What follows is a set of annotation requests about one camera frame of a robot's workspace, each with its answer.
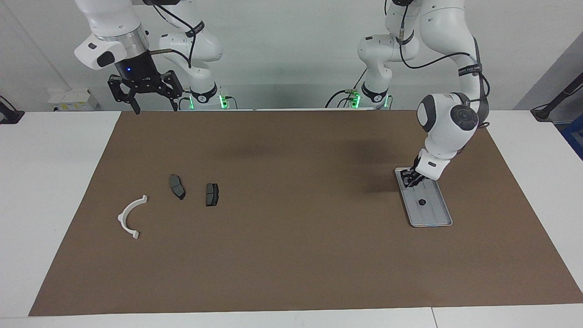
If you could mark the short dark brake pad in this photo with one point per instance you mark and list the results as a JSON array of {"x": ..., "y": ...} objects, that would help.
[{"x": 212, "y": 194}]

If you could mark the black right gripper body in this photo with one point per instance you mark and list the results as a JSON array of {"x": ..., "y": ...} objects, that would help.
[{"x": 134, "y": 68}]

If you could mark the black angled stand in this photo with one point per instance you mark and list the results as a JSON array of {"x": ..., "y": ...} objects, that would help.
[{"x": 544, "y": 111}]

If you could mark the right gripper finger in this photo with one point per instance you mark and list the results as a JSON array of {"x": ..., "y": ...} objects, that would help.
[
  {"x": 123, "y": 91},
  {"x": 173, "y": 86}
]

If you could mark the long dark brake pad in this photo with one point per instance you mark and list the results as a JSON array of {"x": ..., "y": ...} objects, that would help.
[{"x": 177, "y": 187}]

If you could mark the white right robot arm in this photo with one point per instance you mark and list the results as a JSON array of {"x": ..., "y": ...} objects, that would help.
[{"x": 114, "y": 18}]

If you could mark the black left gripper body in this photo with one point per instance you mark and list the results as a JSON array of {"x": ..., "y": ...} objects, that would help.
[{"x": 416, "y": 166}]

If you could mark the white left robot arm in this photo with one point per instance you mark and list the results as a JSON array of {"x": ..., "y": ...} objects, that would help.
[{"x": 446, "y": 123}]

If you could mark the silver metal tray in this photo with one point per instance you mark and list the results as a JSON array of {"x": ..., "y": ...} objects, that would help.
[{"x": 432, "y": 214}]

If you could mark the black clamp mount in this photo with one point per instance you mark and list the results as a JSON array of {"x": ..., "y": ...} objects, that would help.
[{"x": 11, "y": 116}]

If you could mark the brown table mat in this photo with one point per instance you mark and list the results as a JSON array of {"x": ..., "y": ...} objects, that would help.
[{"x": 291, "y": 264}]

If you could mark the white semicircular bracket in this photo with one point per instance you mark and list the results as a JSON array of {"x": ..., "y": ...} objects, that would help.
[{"x": 122, "y": 218}]

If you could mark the blue crate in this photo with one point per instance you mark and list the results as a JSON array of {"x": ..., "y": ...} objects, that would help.
[{"x": 575, "y": 136}]

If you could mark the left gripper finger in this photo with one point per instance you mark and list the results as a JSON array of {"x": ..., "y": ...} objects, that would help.
[
  {"x": 406, "y": 177},
  {"x": 419, "y": 182}
]

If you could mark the white power strip box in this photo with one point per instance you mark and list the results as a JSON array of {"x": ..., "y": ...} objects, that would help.
[{"x": 73, "y": 98}]

